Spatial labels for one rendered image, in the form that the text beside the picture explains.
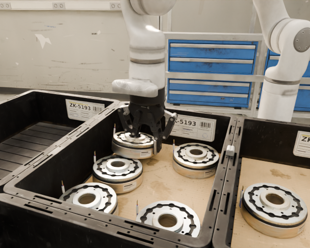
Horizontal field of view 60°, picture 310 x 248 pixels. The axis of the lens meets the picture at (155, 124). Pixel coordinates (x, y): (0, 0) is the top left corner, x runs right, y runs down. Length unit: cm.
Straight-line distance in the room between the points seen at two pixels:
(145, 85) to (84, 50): 304
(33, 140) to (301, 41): 74
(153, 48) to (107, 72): 295
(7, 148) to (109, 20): 270
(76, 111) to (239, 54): 177
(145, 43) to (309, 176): 44
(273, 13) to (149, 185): 53
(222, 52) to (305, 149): 175
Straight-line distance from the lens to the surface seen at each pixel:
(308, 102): 259
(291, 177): 65
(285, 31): 77
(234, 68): 238
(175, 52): 235
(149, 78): 52
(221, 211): 37
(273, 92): 80
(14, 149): 77
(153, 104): 54
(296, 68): 80
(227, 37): 231
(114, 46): 336
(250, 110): 249
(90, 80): 357
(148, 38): 51
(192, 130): 67
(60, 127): 85
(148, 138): 64
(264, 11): 78
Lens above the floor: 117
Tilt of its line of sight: 25 degrees down
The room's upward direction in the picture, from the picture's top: straight up
